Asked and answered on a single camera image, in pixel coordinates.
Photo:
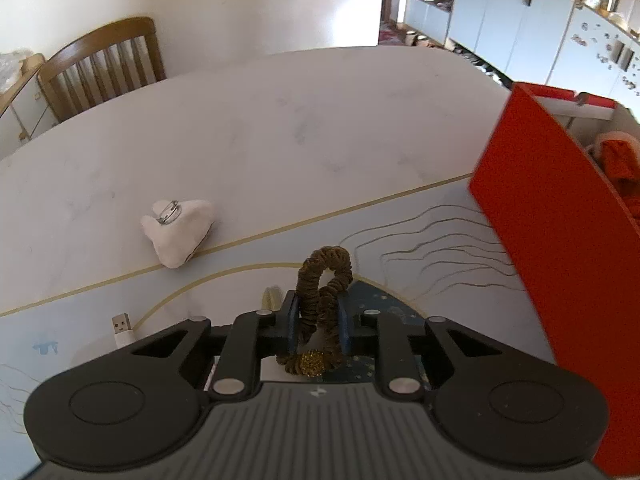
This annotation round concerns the brown scrunchie with gold ball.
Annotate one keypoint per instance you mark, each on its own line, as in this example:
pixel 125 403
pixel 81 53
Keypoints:
pixel 307 305

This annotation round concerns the red and white cardboard box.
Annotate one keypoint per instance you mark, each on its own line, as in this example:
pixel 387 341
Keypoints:
pixel 540 220

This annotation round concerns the white cabinet with stickers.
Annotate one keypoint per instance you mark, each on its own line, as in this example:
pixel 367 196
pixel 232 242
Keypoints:
pixel 590 60

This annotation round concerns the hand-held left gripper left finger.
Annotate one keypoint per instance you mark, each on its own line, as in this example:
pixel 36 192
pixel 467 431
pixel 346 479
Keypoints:
pixel 292 322

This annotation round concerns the white sideboard with wooden top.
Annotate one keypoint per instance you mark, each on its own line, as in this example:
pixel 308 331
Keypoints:
pixel 20 110

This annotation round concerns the wooden slat-back chair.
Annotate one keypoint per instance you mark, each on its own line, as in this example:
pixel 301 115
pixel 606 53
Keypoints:
pixel 100 42

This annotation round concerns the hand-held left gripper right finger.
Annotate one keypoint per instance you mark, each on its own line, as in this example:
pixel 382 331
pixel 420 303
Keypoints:
pixel 344 329

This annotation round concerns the white plush brooch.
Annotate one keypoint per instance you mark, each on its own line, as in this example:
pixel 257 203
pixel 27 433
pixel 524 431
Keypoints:
pixel 175 240

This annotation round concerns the red patterned rug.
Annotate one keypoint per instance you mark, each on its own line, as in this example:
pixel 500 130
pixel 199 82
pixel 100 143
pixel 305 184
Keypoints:
pixel 387 35

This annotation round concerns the white plastic bag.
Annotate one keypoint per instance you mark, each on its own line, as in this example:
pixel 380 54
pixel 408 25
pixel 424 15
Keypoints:
pixel 12 67

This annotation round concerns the red garment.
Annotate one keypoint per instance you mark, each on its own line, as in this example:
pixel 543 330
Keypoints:
pixel 620 160

